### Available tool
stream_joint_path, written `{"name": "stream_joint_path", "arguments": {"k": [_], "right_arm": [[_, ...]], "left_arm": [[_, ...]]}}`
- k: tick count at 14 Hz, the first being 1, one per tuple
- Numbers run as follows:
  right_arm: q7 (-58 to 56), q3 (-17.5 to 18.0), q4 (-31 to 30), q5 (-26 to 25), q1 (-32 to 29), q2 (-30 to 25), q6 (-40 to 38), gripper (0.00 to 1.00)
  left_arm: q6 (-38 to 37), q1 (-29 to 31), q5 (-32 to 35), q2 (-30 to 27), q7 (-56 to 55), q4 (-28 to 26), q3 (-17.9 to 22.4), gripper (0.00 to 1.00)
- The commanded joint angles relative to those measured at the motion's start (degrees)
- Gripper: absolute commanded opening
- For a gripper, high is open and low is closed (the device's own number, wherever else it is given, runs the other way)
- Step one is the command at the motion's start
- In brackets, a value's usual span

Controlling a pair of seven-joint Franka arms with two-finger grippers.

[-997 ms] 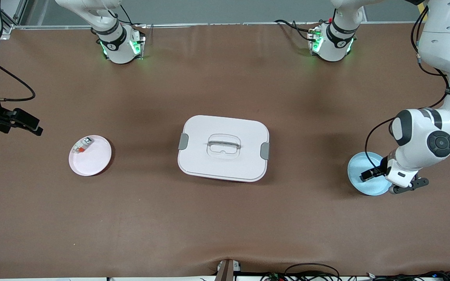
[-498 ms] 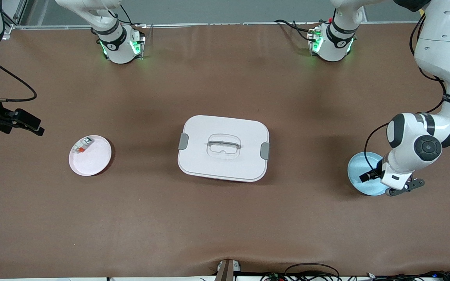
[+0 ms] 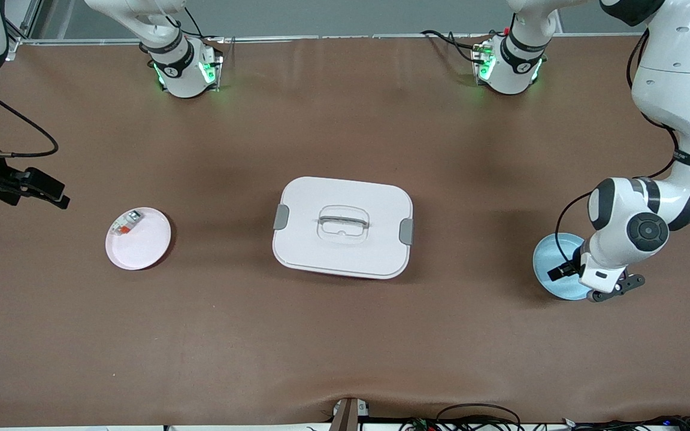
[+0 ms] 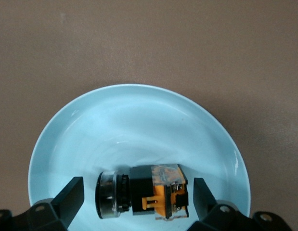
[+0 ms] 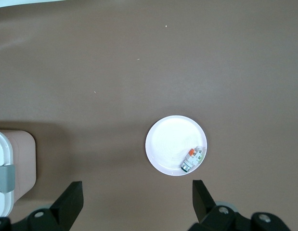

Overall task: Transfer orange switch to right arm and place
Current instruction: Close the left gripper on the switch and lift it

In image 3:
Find light blue round plate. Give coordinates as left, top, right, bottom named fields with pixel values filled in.
left=532, top=232, right=594, bottom=301

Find small clear packet red label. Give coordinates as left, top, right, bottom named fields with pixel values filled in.
left=111, top=210, right=144, bottom=236

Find pink round plate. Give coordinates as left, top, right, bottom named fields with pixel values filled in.
left=105, top=207, right=173, bottom=271

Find white lidded box grey latches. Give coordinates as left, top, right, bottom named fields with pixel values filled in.
left=272, top=176, right=414, bottom=280

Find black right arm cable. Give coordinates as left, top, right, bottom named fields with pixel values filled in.
left=0, top=78, right=59, bottom=159

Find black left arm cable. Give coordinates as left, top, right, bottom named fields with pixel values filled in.
left=555, top=27, right=681, bottom=267

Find aluminium frame extrusion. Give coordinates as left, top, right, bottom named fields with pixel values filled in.
left=7, top=0, right=45, bottom=60

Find black cable bundle with loop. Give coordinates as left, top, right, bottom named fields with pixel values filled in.
left=399, top=403, right=525, bottom=431

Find brown and silver mount post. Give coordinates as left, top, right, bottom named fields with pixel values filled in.
left=328, top=397, right=371, bottom=431

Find black cable at arm base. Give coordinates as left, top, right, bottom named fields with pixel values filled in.
left=420, top=29, right=483, bottom=65

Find silver table edge rail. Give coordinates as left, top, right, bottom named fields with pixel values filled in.
left=19, top=33, right=639, bottom=47

